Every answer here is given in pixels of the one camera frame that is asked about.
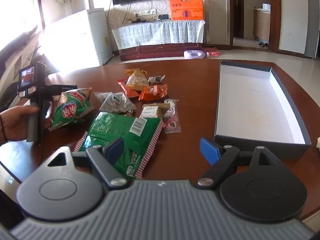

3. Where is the wooden kitchen cabinet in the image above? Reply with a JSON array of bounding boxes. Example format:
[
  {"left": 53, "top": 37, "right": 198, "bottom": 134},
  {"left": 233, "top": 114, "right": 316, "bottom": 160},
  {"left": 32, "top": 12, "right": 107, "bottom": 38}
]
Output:
[{"left": 253, "top": 9, "right": 271, "bottom": 40}]

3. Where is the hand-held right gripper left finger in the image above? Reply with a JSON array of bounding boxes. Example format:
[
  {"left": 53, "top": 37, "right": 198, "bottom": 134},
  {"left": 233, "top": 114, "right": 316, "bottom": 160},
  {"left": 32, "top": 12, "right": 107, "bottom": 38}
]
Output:
[{"left": 46, "top": 137, "right": 127, "bottom": 188}]

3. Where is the beige label snack packet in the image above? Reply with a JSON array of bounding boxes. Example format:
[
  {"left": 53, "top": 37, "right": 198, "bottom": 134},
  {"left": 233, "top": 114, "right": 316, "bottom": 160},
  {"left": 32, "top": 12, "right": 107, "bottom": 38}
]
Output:
[{"left": 138, "top": 103, "right": 171, "bottom": 120}]

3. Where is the white chest freezer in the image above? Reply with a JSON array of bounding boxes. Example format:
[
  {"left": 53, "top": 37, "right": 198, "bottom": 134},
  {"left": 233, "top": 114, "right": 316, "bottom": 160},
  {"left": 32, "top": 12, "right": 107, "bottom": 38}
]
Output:
[{"left": 46, "top": 8, "right": 113, "bottom": 67}]

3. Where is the pink candy packet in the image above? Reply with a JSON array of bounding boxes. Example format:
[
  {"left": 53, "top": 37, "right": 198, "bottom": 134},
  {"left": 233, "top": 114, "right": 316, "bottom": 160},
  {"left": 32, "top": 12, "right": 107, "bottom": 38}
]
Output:
[{"left": 162, "top": 99, "right": 182, "bottom": 134}]

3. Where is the person's left hand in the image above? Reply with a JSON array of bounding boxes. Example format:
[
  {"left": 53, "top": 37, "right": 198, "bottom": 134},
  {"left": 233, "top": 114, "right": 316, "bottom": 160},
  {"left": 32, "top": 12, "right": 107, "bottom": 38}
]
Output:
[{"left": 0, "top": 105, "right": 40, "bottom": 146}]

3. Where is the orange gift box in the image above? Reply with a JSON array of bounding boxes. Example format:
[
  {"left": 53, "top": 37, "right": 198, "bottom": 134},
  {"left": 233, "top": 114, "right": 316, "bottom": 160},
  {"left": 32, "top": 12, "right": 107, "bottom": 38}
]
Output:
[{"left": 167, "top": 0, "right": 205, "bottom": 21}]

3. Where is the clear sunflower seed packet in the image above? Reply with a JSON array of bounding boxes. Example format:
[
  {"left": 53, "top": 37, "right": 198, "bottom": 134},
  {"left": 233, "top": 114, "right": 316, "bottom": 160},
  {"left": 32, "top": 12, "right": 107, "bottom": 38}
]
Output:
[{"left": 94, "top": 91, "right": 137, "bottom": 117}]

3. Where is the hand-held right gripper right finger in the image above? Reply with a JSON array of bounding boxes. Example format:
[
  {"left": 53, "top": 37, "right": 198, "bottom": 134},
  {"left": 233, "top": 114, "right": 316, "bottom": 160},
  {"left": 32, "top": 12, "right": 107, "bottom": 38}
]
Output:
[{"left": 196, "top": 137, "right": 274, "bottom": 188}]

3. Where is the small clear candy packet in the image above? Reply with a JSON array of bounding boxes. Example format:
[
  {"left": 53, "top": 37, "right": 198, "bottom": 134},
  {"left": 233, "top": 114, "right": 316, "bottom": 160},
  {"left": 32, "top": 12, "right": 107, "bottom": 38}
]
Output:
[{"left": 147, "top": 74, "right": 166, "bottom": 84}]

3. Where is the grey refrigerator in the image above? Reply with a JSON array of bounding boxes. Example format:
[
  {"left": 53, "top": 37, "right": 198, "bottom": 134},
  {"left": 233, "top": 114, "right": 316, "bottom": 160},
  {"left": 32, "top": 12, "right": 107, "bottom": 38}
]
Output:
[{"left": 304, "top": 0, "right": 320, "bottom": 59}]

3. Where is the red orange snack packet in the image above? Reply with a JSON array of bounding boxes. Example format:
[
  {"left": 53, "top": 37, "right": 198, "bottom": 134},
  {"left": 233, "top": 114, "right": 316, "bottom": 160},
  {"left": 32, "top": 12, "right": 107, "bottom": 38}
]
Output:
[{"left": 117, "top": 78, "right": 143, "bottom": 98}]

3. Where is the yellow nut packet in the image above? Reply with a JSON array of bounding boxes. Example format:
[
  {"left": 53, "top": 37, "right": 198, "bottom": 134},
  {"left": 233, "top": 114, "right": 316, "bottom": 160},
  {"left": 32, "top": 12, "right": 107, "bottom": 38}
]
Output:
[{"left": 124, "top": 68, "right": 148, "bottom": 90}]

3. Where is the pale patterned table cloth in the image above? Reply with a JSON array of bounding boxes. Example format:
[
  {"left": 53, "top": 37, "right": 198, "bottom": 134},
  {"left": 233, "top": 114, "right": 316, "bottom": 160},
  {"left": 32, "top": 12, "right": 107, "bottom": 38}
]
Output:
[{"left": 111, "top": 19, "right": 206, "bottom": 50}]

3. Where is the wooden television cabinet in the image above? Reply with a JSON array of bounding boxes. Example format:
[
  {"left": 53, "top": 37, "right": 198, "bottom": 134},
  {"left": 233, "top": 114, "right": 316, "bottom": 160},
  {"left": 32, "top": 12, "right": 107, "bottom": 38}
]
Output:
[{"left": 119, "top": 42, "right": 207, "bottom": 62}]

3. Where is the grey cardboard box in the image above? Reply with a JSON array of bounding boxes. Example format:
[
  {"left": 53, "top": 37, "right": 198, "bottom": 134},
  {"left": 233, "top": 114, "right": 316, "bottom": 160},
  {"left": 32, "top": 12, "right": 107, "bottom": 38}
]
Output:
[{"left": 214, "top": 60, "right": 312, "bottom": 161}]

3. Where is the green puffed snack bag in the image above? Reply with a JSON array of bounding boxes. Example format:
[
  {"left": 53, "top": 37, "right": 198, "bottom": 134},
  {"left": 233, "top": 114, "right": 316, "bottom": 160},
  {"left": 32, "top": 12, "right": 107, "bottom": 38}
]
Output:
[{"left": 49, "top": 87, "right": 96, "bottom": 132}]

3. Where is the purple plastic bottle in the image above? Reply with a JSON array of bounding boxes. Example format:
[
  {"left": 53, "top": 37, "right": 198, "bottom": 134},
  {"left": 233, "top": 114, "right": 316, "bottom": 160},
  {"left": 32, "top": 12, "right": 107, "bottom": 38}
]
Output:
[{"left": 183, "top": 50, "right": 209, "bottom": 60}]

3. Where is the green snack packet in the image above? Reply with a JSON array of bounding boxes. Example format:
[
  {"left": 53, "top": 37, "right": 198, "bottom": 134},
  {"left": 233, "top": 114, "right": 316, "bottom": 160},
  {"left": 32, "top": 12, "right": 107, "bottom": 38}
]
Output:
[{"left": 73, "top": 111, "right": 163, "bottom": 180}]

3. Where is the dark wooden door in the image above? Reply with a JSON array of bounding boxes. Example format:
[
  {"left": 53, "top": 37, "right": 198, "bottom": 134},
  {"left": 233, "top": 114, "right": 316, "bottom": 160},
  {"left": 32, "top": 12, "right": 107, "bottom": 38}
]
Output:
[{"left": 234, "top": 0, "right": 244, "bottom": 38}]

